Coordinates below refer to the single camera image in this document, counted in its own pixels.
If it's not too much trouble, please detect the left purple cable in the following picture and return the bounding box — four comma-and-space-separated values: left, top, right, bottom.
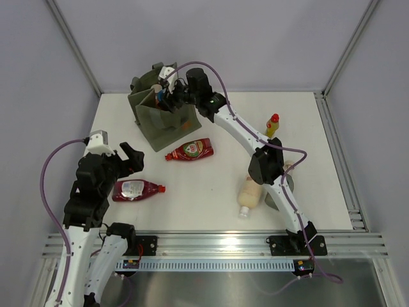
40, 137, 141, 307

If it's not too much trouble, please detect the yellow cleaner bottle red cap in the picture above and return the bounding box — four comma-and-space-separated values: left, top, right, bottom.
265, 113, 279, 139

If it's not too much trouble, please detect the white slotted cable duct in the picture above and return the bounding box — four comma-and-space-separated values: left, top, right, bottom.
89, 258, 297, 270

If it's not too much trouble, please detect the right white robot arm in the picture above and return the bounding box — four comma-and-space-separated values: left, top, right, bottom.
158, 67, 317, 254

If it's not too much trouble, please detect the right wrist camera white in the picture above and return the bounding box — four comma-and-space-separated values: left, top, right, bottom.
158, 66, 178, 93

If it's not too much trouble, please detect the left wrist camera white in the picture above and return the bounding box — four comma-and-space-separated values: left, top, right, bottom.
86, 130, 115, 156

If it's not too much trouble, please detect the green canvas tote bag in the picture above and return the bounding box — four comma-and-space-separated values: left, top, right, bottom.
128, 62, 201, 152

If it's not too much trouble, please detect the aluminium front rail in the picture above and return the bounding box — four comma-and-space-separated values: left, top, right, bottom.
41, 232, 389, 258

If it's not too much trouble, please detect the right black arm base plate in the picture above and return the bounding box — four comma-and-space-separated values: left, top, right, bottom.
266, 235, 328, 256

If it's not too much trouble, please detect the cream lotion bottle white cap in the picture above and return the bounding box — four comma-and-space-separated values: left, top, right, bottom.
237, 175, 262, 218

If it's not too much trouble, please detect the left aluminium frame post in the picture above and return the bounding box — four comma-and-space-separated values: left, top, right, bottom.
45, 0, 103, 98

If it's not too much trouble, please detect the dark red dish soap bottle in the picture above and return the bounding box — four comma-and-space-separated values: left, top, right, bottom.
112, 179, 166, 202

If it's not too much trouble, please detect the blue orange spray bottle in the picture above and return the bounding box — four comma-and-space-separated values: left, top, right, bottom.
155, 90, 164, 104

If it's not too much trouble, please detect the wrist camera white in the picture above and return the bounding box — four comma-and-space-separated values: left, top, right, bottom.
86, 130, 115, 156
158, 66, 178, 93

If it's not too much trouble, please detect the right aluminium frame post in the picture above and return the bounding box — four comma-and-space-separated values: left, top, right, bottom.
321, 0, 382, 98

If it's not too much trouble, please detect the aluminium frame post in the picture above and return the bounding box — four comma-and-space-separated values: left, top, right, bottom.
45, 0, 103, 98
321, 0, 382, 98

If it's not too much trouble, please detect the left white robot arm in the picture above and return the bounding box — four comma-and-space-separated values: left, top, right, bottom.
45, 137, 144, 306

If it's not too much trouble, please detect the grey-green pump soap bottle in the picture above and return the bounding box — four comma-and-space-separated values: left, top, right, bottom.
265, 160, 295, 211

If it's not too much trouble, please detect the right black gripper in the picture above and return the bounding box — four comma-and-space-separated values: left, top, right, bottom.
158, 80, 199, 114

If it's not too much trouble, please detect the red Fairy dish soap bottle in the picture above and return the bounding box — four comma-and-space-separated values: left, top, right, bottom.
165, 138, 214, 161

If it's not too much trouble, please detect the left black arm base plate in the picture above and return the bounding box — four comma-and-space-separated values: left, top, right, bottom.
124, 235, 158, 256

